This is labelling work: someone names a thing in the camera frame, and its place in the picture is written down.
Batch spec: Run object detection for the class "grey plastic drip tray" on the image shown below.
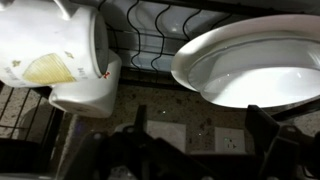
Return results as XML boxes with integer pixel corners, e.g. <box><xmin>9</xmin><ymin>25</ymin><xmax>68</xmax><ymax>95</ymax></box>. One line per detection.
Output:
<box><xmin>99</xmin><ymin>0</ymin><xmax>256</xmax><ymax>73</ymax></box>

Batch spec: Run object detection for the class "white shallow plate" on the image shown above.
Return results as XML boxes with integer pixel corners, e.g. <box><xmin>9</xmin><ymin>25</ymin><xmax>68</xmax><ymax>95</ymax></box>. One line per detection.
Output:
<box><xmin>170</xmin><ymin>13</ymin><xmax>320</xmax><ymax>98</ymax></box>

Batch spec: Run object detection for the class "white mug yellow print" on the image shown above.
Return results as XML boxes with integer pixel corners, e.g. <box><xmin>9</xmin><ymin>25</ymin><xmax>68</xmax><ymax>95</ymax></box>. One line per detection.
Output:
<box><xmin>0</xmin><ymin>0</ymin><xmax>110</xmax><ymax>90</ymax></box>

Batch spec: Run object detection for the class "white mug red mark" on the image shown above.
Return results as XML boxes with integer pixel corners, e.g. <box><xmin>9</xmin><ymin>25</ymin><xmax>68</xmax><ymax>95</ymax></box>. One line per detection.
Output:
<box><xmin>48</xmin><ymin>49</ymin><xmax>123</xmax><ymax>120</ymax></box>

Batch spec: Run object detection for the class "white wall outlet plate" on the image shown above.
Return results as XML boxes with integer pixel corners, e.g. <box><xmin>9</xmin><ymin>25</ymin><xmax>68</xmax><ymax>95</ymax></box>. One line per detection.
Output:
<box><xmin>146</xmin><ymin>119</ymin><xmax>188</xmax><ymax>155</ymax></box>
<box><xmin>214</xmin><ymin>126</ymin><xmax>247</xmax><ymax>155</ymax></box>

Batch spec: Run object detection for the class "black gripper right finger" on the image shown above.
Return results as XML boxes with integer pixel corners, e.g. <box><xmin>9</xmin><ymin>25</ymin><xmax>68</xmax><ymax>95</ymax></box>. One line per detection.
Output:
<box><xmin>244</xmin><ymin>104</ymin><xmax>320</xmax><ymax>180</ymax></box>

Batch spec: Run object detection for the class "black wire dish rack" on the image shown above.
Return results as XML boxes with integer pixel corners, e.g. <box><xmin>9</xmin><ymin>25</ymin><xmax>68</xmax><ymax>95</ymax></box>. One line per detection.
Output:
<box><xmin>0</xmin><ymin>0</ymin><xmax>320</xmax><ymax>174</ymax></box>

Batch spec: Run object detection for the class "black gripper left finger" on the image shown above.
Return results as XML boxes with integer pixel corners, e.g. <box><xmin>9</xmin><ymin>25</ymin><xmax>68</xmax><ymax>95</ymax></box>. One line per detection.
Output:
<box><xmin>63</xmin><ymin>104</ymin><xmax>214</xmax><ymax>180</ymax></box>

